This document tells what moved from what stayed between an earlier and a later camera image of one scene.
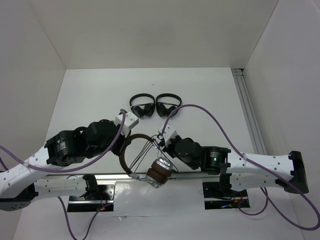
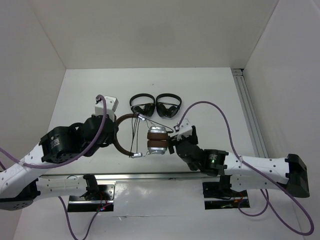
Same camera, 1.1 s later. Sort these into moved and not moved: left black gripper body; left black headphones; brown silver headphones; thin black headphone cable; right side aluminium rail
Moved: left black gripper body; brown silver headphones; thin black headphone cable
Not moved: left black headphones; right side aluminium rail
